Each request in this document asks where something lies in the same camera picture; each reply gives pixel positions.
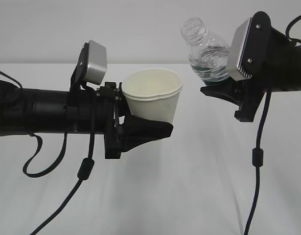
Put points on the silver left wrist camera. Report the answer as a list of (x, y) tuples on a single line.
[(96, 63)]

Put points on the white paper cup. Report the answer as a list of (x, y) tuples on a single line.
[(153, 93)]

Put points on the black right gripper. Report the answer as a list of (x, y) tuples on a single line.
[(247, 95)]

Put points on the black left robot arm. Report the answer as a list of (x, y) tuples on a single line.
[(89, 104)]

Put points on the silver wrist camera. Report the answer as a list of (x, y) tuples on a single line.
[(96, 63), (234, 63)]

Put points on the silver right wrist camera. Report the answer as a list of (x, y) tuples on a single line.
[(234, 63)]

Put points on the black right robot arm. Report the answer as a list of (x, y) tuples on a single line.
[(261, 59)]

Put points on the clear water bottle green label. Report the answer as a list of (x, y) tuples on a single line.
[(208, 52)]

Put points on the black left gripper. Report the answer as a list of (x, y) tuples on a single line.
[(134, 131)]

